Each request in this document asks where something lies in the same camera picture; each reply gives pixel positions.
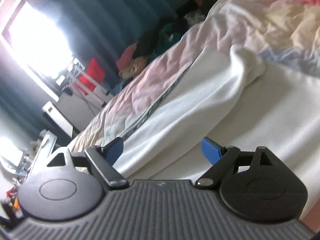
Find window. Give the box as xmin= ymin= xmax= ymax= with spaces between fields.
xmin=0 ymin=0 xmax=75 ymax=93

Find pink cloth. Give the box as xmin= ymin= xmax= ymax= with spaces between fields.
xmin=116 ymin=42 xmax=139 ymax=72

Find white pants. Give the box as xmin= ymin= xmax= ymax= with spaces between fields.
xmin=104 ymin=45 xmax=320 ymax=220

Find blue curtain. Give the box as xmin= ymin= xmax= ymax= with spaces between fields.
xmin=47 ymin=0 xmax=203 ymax=65
xmin=0 ymin=71 xmax=59 ymax=133

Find pink and blue blanket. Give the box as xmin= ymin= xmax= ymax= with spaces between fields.
xmin=66 ymin=0 xmax=320 ymax=155

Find orange box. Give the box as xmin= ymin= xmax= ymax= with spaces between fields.
xmin=6 ymin=190 xmax=21 ymax=211

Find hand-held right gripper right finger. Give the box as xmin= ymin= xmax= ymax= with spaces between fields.
xmin=196 ymin=137 xmax=277 ymax=188

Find green cloth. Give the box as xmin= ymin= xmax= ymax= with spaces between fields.
xmin=156 ymin=22 xmax=186 ymax=53

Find wavy vanity mirror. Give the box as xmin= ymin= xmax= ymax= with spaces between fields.
xmin=0 ymin=136 xmax=26 ymax=174

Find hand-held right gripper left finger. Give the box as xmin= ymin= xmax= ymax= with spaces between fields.
xmin=42 ymin=137 xmax=127 ymax=188

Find beige patterned cloth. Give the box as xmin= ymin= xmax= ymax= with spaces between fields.
xmin=119 ymin=56 xmax=148 ymax=79

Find row of cosmetic bottles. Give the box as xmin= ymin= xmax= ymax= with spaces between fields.
xmin=12 ymin=135 xmax=48 ymax=186

